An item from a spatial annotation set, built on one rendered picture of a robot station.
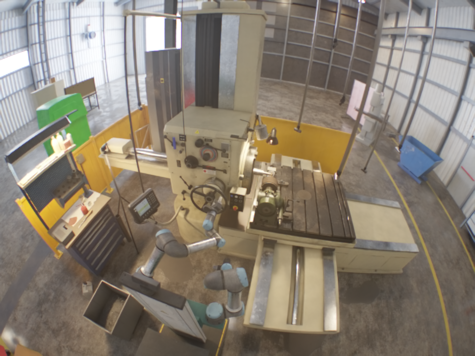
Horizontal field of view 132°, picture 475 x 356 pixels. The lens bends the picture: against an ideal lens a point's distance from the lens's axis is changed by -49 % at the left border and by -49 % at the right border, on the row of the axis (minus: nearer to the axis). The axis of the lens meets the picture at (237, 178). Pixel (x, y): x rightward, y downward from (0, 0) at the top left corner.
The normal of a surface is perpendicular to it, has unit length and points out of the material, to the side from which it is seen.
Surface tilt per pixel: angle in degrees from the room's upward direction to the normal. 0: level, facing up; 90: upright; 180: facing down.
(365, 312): 0
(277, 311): 0
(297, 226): 0
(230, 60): 90
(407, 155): 90
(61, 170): 90
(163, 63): 90
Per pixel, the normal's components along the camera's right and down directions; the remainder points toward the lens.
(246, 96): -0.20, 0.59
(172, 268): 0.07, -0.79
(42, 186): 0.96, 0.21
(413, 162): -0.95, 0.13
